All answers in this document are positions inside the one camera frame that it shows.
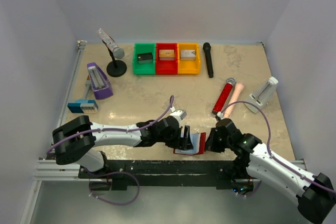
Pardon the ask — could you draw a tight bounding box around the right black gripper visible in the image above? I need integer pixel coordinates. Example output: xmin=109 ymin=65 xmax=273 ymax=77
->
xmin=202 ymin=127 xmax=232 ymax=153

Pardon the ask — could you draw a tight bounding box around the red leather card holder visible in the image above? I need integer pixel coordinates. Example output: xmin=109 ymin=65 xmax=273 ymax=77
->
xmin=173 ymin=132 xmax=206 ymax=156

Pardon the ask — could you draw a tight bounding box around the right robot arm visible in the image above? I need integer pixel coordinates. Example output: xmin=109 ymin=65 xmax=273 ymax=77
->
xmin=205 ymin=119 xmax=335 ymax=223

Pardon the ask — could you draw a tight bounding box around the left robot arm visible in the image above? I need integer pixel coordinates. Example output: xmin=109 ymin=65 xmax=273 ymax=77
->
xmin=51 ymin=111 xmax=193 ymax=178

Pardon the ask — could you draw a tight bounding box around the silver card in yellow bin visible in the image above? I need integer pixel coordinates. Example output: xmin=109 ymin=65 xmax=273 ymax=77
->
xmin=180 ymin=49 xmax=196 ymax=61

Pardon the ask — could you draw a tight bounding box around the tan card in red bin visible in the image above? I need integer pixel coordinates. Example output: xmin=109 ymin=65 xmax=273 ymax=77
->
xmin=159 ymin=49 xmax=175 ymax=61

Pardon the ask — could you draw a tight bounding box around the black card in green bin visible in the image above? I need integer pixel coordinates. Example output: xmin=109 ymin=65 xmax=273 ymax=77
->
xmin=137 ymin=52 xmax=153 ymax=65

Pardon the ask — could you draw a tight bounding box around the pink microphone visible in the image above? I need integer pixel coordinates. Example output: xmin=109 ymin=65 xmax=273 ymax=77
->
xmin=224 ymin=83 xmax=244 ymax=118

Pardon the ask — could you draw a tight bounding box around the red microphone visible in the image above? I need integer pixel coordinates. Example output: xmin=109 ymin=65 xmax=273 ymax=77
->
xmin=212 ymin=78 xmax=236 ymax=115

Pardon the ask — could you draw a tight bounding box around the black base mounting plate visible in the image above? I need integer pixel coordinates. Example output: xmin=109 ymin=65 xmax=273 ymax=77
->
xmin=78 ymin=159 xmax=254 ymax=191

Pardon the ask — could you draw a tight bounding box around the white metronome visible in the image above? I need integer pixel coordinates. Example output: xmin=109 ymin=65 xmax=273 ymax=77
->
xmin=245 ymin=77 xmax=278 ymax=114

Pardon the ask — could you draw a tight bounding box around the yellow plastic bin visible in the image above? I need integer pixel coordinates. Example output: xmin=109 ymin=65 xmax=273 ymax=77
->
xmin=177 ymin=43 xmax=201 ymax=75

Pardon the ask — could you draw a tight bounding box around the red plastic bin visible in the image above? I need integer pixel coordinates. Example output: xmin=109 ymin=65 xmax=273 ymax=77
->
xmin=155 ymin=42 xmax=179 ymax=75

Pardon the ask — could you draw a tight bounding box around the green plastic bin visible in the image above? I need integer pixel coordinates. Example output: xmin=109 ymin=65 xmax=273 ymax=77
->
xmin=132 ymin=43 xmax=156 ymax=75

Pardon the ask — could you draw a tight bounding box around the black microphone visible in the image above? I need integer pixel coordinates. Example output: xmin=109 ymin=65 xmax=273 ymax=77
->
xmin=203 ymin=42 xmax=214 ymax=78

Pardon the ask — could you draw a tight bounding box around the black microphone stand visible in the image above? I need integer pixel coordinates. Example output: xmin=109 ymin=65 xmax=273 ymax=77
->
xmin=102 ymin=40 xmax=127 ymax=77

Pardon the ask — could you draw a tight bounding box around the blue grey block toy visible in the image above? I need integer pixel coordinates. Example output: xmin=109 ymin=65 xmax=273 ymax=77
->
xmin=67 ymin=75 xmax=100 ymax=116

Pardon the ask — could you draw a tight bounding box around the glitter silver microphone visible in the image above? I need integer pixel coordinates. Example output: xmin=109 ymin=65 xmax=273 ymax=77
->
xmin=97 ymin=28 xmax=124 ymax=59

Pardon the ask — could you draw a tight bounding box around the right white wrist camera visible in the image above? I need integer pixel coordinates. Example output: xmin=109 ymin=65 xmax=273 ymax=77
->
xmin=215 ymin=112 xmax=225 ymax=121

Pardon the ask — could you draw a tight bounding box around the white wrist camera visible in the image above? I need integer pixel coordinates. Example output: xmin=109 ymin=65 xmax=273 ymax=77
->
xmin=215 ymin=112 xmax=225 ymax=121
xmin=170 ymin=107 xmax=187 ymax=124

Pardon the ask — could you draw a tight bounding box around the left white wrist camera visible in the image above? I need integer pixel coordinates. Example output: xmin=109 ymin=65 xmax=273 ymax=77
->
xmin=170 ymin=107 xmax=187 ymax=124

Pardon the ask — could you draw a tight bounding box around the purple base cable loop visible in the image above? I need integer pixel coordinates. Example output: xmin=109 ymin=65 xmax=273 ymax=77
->
xmin=88 ymin=171 xmax=140 ymax=206

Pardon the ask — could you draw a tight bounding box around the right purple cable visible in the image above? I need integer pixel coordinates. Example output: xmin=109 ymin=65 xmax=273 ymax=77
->
xmin=222 ymin=100 xmax=336 ymax=195

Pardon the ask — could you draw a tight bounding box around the aluminium frame rail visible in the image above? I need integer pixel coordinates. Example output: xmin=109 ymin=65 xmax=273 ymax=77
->
xmin=19 ymin=40 xmax=87 ymax=224

